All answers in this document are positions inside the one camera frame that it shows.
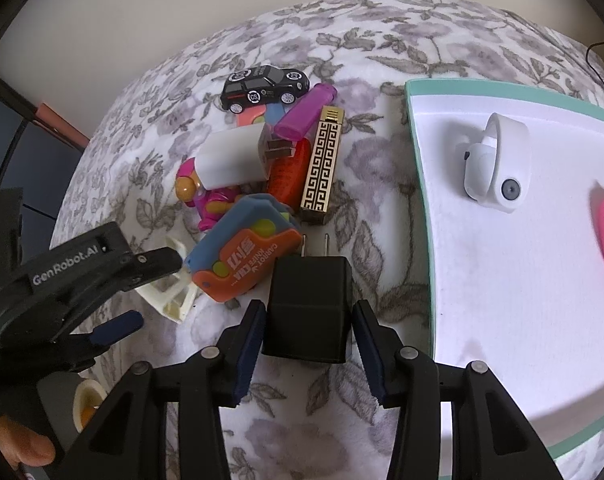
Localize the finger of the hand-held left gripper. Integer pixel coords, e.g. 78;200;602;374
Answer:
99;248;183;306
57;310;144;361

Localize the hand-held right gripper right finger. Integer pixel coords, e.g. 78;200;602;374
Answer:
353;300;565;480

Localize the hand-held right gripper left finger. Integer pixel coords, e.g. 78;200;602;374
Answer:
57;300;267;480

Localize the black charger adapter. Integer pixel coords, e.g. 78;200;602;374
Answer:
263;232;353;365

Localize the pink toy figure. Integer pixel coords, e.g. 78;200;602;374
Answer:
176;157;243;233

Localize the orange and blue toy knife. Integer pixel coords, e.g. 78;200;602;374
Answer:
184;194;305;303

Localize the white charger adapter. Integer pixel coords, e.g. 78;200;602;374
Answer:
196;124;295;191

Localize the white tray with teal rim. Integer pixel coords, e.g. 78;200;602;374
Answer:
404;79;604;461

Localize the gold patterned lighter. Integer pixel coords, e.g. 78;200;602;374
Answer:
299;106;345;226

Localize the black toy car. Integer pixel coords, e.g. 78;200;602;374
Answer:
220;65;310;113

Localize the purple tube lighter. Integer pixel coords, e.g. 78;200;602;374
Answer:
273;82;337;142

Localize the person's left hand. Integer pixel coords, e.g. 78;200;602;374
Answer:
0;416;56;469

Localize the cream plastic stand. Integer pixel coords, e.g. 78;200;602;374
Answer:
134;236;197;322

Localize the cream round container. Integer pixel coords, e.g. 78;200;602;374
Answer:
73;379;106;432

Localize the dark cabinet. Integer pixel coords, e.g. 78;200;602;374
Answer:
0;67;90;221

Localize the orange-red lighter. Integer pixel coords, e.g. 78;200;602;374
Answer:
266;137;313;213

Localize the blue and orange eraser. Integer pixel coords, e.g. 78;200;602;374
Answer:
234;102;287;128

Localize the white wristband with device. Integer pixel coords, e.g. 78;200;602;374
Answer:
462;112;531;215

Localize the floral blanket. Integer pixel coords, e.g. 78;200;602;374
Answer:
49;0;604;480

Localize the thin black cable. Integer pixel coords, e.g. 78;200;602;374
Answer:
584;40;604;106

